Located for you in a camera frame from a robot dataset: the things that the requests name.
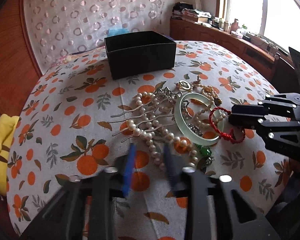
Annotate red braided string bracelet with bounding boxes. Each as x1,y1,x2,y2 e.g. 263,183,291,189
208,106,246,145

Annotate green bead charm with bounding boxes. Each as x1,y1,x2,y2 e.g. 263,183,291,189
196,145,214,167

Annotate small beaded bracelet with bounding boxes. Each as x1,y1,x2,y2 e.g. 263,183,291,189
192,76,223,106

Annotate pale green jade bangle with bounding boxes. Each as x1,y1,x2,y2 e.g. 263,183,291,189
174,93,224,146

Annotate gold ring pendant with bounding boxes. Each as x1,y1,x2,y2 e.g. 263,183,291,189
175,80,192,92

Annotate white pearl necklace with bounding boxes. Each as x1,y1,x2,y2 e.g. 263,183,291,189
126,91,199,170

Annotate silver hair comb pin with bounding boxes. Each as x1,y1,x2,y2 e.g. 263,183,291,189
109,94,178,137

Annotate black square jewelry box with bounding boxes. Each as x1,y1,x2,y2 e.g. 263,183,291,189
104,31,177,80

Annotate wooden side cabinet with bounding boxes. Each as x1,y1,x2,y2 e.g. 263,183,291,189
170,18,299,93

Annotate orange fruit print cloth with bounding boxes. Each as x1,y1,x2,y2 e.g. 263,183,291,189
7,41,292,239

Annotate clutter on cabinet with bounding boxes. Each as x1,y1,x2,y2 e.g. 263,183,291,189
172,2,288,55

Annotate wooden wardrobe door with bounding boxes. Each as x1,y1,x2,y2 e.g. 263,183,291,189
0,0,42,116

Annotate blue fluffy item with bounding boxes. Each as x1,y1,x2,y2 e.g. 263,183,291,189
107,28,129,37

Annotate circle pattern curtain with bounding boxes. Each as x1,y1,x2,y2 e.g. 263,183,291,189
24,0,165,73

